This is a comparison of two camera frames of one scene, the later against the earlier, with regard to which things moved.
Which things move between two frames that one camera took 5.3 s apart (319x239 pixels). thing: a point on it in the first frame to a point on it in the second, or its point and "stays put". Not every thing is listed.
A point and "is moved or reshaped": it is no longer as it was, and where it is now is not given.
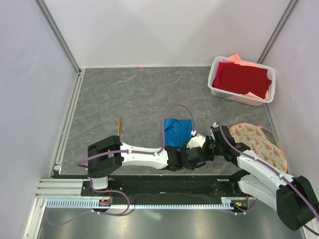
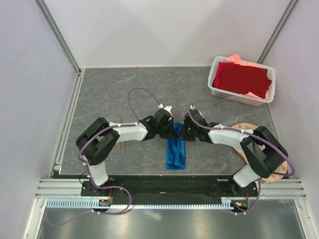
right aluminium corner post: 288,11 stays put
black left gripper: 192,168 to 171,135
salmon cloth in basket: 235,59 stays put
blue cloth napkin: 177,132 is moved or reshaped
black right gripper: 209,157 to 183,135
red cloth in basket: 242,79 stays put
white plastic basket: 250,99 stays put
